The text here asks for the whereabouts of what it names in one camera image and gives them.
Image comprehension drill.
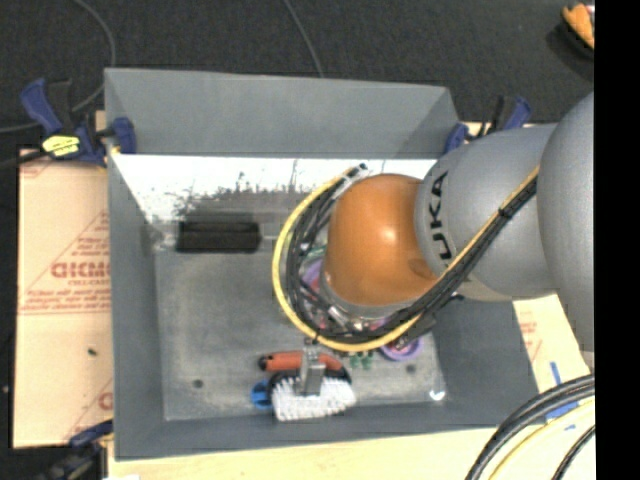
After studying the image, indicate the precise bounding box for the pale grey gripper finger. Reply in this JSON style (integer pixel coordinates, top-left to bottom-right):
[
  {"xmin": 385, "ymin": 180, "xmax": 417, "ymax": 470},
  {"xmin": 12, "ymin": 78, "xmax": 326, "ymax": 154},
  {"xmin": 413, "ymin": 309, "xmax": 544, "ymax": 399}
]
[
  {"xmin": 310, "ymin": 346, "xmax": 325, "ymax": 398},
  {"xmin": 298, "ymin": 345, "xmax": 314, "ymax": 398}
]

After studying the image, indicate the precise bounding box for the purple round object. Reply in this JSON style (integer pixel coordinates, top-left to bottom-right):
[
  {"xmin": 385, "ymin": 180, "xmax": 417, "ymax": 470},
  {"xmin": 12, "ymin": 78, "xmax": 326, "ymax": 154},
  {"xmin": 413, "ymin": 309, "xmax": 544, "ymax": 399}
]
[{"xmin": 299, "ymin": 259, "xmax": 327, "ymax": 295}]

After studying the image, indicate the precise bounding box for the grey metal bin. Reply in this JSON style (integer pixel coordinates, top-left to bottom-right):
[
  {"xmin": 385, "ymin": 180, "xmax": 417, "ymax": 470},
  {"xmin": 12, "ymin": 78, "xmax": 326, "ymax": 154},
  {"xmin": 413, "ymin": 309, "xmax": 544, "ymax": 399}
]
[{"xmin": 103, "ymin": 67, "xmax": 544, "ymax": 460}]

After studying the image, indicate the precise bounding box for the dark green flat block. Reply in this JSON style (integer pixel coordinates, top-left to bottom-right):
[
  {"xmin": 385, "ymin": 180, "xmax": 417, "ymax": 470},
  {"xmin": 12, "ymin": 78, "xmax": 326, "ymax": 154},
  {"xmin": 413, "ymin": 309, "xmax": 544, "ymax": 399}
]
[{"xmin": 175, "ymin": 220, "xmax": 263, "ymax": 255}]

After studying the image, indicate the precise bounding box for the brown cardboard board red print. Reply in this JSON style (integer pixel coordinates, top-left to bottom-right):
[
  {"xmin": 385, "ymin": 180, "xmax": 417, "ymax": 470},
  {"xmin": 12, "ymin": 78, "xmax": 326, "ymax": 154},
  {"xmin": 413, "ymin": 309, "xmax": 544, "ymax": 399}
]
[{"xmin": 11, "ymin": 153, "xmax": 592, "ymax": 450}]

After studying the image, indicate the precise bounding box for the white brush with blue handle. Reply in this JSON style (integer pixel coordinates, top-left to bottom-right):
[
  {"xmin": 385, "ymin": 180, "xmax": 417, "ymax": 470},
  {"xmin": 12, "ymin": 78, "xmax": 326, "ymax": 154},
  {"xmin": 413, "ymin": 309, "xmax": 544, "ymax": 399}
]
[{"xmin": 249, "ymin": 371, "xmax": 359, "ymax": 423}]

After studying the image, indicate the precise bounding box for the purple ring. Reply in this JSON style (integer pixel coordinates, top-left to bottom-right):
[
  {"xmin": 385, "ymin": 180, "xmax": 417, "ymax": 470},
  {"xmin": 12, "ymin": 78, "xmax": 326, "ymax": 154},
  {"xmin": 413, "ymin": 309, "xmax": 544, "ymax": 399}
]
[{"xmin": 377, "ymin": 335, "xmax": 426, "ymax": 363}]

